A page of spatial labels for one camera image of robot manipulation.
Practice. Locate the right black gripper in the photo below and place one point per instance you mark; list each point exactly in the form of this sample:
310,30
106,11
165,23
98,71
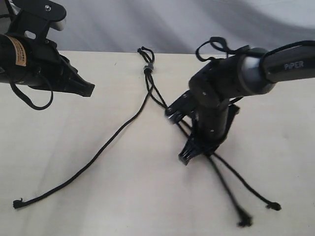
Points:
212,128

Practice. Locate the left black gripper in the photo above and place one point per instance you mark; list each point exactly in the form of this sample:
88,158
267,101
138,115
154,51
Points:
47,69

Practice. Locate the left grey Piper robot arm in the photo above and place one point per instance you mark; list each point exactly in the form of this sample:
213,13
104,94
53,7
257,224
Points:
11,54

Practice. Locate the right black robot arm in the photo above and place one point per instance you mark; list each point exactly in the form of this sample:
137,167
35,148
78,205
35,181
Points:
246,72

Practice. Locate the grey backdrop cloth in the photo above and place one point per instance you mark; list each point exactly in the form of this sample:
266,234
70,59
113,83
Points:
180,26

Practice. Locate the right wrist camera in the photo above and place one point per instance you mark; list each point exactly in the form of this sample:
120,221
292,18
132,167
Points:
179,108

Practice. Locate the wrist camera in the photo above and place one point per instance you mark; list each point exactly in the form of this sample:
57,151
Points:
179,108
37,17

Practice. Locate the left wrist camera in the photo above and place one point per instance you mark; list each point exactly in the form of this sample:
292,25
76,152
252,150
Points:
37,17

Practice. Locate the grey cable clamp band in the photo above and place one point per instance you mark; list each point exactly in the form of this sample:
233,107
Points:
148,68

